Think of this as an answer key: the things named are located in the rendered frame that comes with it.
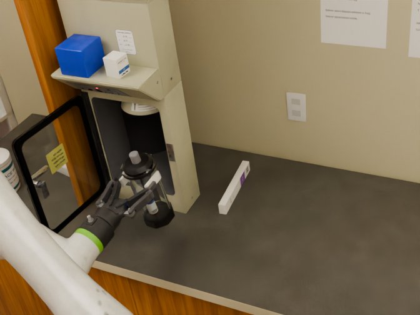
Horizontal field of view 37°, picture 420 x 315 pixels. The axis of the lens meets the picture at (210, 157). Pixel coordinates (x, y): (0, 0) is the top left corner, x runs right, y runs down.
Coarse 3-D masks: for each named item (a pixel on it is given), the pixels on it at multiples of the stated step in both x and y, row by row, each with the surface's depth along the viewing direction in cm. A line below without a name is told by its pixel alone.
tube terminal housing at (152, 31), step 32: (64, 0) 189; (96, 0) 183; (160, 0) 182; (96, 32) 190; (160, 32) 185; (160, 64) 188; (96, 96) 207; (192, 160) 218; (128, 192) 228; (192, 192) 223
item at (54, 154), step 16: (64, 112) 202; (80, 112) 208; (48, 128) 198; (64, 128) 204; (80, 128) 210; (32, 144) 194; (48, 144) 200; (64, 144) 206; (80, 144) 212; (16, 160) 191; (32, 160) 196; (48, 160) 201; (64, 160) 207; (80, 160) 214; (32, 176) 197; (48, 176) 203; (64, 176) 209; (80, 176) 216; (96, 176) 223; (64, 192) 211; (80, 192) 218; (48, 208) 206; (64, 208) 213; (48, 224) 208
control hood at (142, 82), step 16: (64, 80) 193; (80, 80) 189; (96, 80) 186; (112, 80) 185; (128, 80) 184; (144, 80) 183; (160, 80) 189; (128, 96) 196; (144, 96) 189; (160, 96) 191
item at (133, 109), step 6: (126, 102) 207; (126, 108) 207; (132, 108) 205; (138, 108) 204; (144, 108) 204; (150, 108) 204; (156, 108) 205; (132, 114) 206; (138, 114) 205; (144, 114) 205
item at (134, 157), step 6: (132, 156) 185; (138, 156) 186; (144, 156) 189; (150, 156) 190; (126, 162) 188; (132, 162) 187; (138, 162) 187; (144, 162) 186; (150, 162) 187; (126, 168) 187; (132, 168) 186; (138, 168) 185; (144, 168) 185; (132, 174) 185
